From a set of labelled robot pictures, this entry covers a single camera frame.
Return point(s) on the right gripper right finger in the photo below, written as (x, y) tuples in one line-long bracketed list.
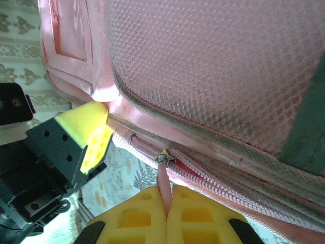
[(203, 223)]

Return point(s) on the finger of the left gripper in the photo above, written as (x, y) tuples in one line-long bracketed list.
[(76, 142)]

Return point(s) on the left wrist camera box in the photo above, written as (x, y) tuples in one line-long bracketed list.
[(12, 106)]

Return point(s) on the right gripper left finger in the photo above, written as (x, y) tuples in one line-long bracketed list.
[(132, 221)]

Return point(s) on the pink backpack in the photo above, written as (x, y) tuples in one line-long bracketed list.
[(203, 76)]

